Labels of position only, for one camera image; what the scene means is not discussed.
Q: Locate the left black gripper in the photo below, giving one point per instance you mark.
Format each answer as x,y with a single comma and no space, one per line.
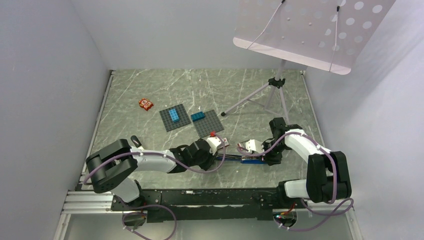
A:
211,159

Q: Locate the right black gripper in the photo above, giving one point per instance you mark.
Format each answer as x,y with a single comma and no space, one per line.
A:
271,160

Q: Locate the red white staple box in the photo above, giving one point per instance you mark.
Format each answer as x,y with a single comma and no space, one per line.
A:
226,143

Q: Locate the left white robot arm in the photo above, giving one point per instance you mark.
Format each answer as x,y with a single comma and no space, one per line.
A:
110,167

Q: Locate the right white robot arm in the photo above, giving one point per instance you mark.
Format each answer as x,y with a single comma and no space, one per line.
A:
327,175

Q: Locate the right grey building baseplate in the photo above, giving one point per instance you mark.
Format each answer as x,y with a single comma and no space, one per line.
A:
210,123

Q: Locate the grey building baseplate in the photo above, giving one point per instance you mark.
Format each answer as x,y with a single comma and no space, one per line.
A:
166,120
210,123

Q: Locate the left grey building baseplate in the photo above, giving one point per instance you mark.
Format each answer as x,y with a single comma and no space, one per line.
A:
166,120

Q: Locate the dark teal building brick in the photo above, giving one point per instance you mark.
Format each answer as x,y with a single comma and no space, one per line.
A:
197,116

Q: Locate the light blue building brick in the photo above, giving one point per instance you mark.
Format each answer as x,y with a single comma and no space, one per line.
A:
174,115

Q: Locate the red owl toy block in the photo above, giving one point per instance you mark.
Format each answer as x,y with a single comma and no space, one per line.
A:
145,104

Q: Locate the lavender music stand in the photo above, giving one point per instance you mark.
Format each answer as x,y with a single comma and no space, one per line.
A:
327,35

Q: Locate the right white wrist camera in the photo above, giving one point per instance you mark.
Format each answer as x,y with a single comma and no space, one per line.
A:
251,147

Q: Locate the black aluminium base frame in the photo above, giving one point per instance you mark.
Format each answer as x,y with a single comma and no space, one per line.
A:
160,205

